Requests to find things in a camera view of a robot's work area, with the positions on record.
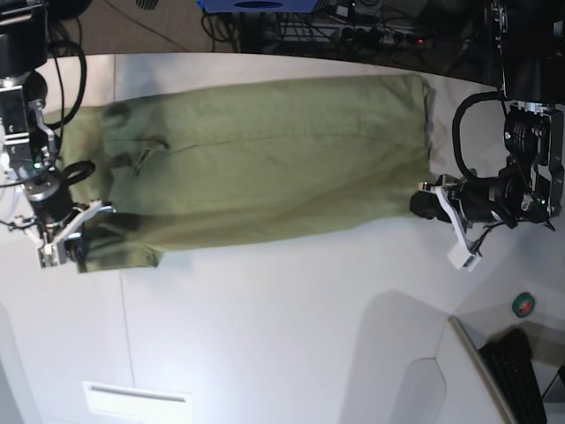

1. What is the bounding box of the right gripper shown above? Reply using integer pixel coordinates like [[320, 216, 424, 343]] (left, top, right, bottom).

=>
[[24, 161, 95, 263]]

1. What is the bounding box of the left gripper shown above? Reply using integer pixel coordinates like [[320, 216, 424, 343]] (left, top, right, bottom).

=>
[[410, 174, 521, 228]]

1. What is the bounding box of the green t-shirt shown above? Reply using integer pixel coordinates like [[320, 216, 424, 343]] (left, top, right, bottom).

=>
[[60, 74, 430, 273]]

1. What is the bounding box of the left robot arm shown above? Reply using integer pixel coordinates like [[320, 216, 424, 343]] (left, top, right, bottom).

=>
[[410, 1, 564, 228]]

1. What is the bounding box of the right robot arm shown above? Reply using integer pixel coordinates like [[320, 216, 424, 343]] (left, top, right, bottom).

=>
[[1, 1, 102, 268]]

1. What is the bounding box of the green tape roll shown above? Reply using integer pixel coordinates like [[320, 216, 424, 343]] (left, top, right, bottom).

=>
[[511, 291, 536, 319]]

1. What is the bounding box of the power strip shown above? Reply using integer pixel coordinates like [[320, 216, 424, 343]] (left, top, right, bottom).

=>
[[340, 26, 423, 47]]

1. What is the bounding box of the black keyboard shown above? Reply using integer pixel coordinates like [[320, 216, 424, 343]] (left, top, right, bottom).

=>
[[479, 328, 547, 424]]

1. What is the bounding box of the white slotted plate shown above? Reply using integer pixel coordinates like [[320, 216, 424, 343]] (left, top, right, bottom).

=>
[[83, 382, 193, 423]]

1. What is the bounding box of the blue box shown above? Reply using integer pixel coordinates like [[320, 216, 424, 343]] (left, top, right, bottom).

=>
[[197, 0, 318, 13]]

